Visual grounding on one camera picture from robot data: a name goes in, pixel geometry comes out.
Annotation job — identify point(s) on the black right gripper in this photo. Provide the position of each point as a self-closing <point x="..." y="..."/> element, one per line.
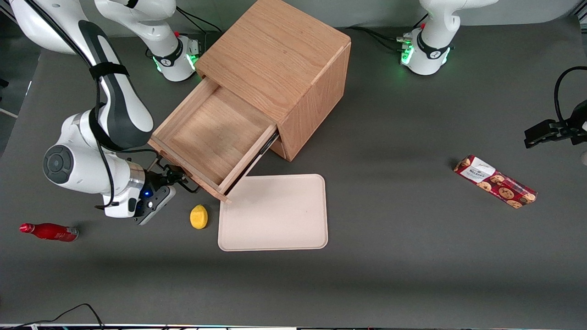
<point x="160" y="178"/>

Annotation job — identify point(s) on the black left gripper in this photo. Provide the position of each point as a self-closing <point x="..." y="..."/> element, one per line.
<point x="570" y="127"/>

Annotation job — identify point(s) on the wooden drawer with shallow front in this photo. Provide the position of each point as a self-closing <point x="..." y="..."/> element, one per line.
<point x="215" y="133"/>

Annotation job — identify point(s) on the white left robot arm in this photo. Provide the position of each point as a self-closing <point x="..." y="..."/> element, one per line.
<point x="433" y="46"/>

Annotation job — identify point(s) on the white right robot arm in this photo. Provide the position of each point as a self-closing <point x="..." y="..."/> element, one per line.
<point x="119" y="110"/>

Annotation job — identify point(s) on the wooden drawer with deep front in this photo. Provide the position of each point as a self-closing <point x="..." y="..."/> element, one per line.
<point x="278" y="148"/>

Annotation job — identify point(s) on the oak wooden drawer cabinet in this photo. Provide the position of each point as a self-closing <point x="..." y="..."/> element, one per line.
<point x="284" y="55"/>

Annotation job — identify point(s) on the yellow lemon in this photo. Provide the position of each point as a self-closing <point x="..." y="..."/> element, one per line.
<point x="199" y="217"/>

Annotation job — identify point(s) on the red tartan cookie box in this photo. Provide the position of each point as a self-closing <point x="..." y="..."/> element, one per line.
<point x="495" y="182"/>

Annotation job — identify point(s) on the beige rectangular plastic tray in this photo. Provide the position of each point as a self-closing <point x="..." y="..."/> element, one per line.
<point x="275" y="215"/>

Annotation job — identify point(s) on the red metal bottle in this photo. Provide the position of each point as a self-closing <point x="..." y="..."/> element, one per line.
<point x="50" y="232"/>

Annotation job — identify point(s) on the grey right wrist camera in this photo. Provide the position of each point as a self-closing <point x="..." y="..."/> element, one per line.
<point x="158" y="205"/>

